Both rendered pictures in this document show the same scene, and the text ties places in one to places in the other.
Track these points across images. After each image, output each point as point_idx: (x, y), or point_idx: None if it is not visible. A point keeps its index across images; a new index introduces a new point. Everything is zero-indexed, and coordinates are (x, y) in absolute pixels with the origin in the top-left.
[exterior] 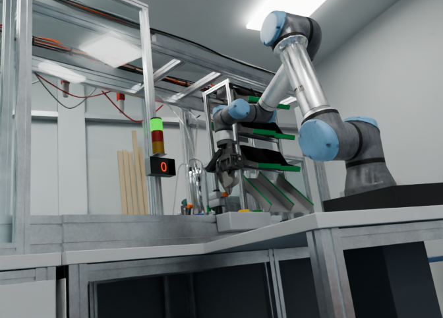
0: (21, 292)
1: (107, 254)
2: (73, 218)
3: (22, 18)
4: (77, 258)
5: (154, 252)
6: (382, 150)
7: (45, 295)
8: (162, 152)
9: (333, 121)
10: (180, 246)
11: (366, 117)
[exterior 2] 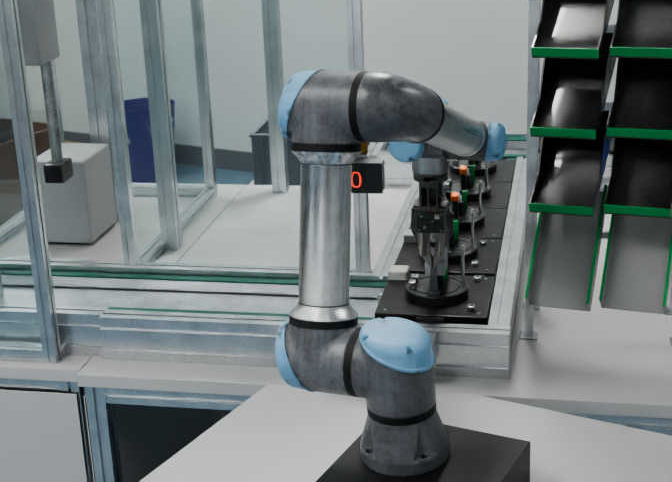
0: (46, 400)
1: (123, 382)
2: (110, 321)
3: (10, 89)
4: (89, 382)
5: (185, 386)
6: (401, 406)
7: (68, 406)
8: None
9: (301, 345)
10: (227, 384)
11: (372, 346)
